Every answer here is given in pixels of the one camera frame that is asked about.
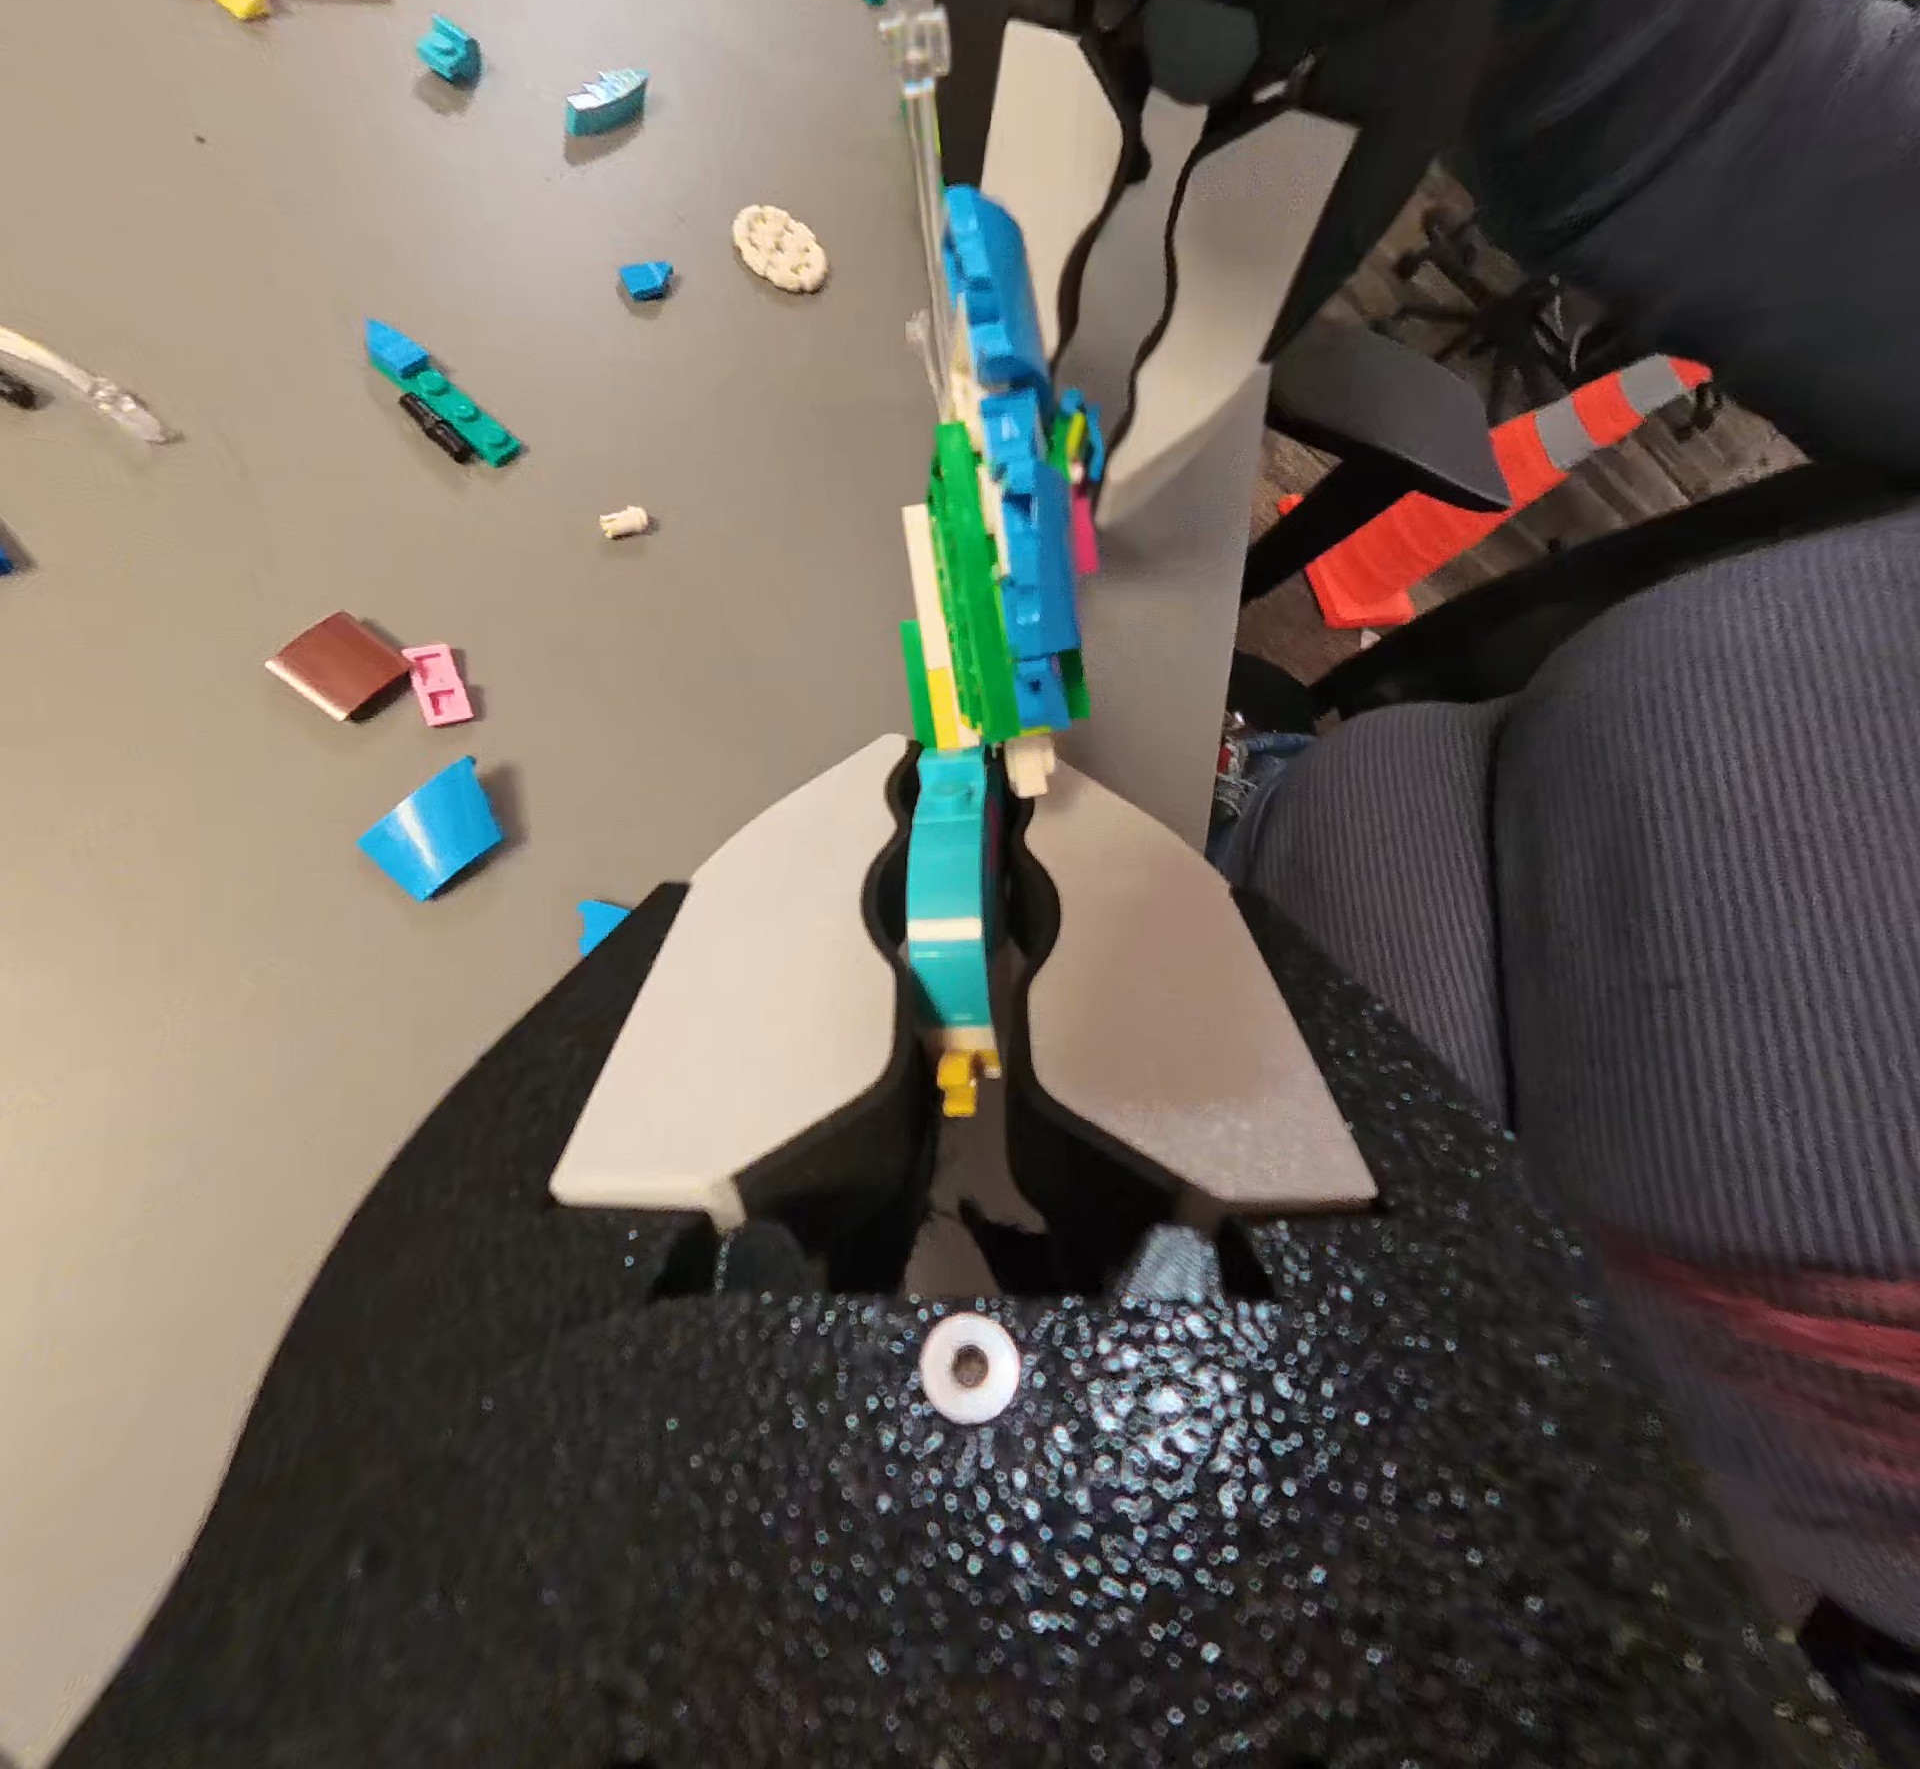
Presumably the teal oval lego assembly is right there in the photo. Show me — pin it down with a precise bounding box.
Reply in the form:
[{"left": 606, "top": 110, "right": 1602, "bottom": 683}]
[{"left": 902, "top": 745, "right": 1005, "bottom": 1123}]

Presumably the brown curved lego piece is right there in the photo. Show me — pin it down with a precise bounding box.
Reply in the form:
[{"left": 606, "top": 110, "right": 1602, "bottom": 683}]
[{"left": 264, "top": 611, "right": 411, "bottom": 721}]

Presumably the clear lego tube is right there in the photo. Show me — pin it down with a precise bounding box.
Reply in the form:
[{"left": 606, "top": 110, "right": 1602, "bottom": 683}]
[{"left": 0, "top": 328, "right": 179, "bottom": 447}]

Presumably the person's right forearm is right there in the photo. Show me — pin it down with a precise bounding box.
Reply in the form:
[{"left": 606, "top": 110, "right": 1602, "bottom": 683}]
[{"left": 1461, "top": 0, "right": 1920, "bottom": 473}]

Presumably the black office chair base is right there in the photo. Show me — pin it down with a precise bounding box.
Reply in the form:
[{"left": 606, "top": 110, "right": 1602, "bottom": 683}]
[{"left": 1388, "top": 209, "right": 1631, "bottom": 413}]

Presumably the person's grey trouser leg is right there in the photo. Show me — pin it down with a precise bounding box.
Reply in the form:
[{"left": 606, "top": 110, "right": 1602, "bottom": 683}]
[{"left": 1211, "top": 509, "right": 1920, "bottom": 1650}]

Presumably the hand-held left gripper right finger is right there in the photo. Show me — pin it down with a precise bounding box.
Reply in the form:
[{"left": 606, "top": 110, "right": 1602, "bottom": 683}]
[{"left": 1009, "top": 756, "right": 1383, "bottom": 1233}]

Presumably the teal lego plate assembly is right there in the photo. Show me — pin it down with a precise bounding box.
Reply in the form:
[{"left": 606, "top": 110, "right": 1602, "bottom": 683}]
[{"left": 365, "top": 317, "right": 525, "bottom": 469}]

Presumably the white round lego plate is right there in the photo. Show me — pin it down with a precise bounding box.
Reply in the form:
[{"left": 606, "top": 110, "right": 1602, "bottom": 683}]
[{"left": 731, "top": 203, "right": 831, "bottom": 294}]

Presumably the blue green lego model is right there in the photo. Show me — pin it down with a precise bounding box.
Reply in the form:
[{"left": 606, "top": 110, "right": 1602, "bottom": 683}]
[{"left": 875, "top": 0, "right": 1108, "bottom": 799}]

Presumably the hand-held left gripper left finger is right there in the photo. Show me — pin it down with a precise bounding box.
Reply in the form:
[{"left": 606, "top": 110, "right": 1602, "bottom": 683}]
[{"left": 549, "top": 732, "right": 925, "bottom": 1226}]

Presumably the orange traffic cone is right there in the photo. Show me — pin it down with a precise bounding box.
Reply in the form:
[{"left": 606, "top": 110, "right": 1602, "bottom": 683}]
[{"left": 1306, "top": 356, "right": 1715, "bottom": 633}]

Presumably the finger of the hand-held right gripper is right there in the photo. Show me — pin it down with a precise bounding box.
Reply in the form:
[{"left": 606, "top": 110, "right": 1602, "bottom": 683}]
[
  {"left": 1093, "top": 106, "right": 1362, "bottom": 530},
  {"left": 975, "top": 16, "right": 1150, "bottom": 376}
]

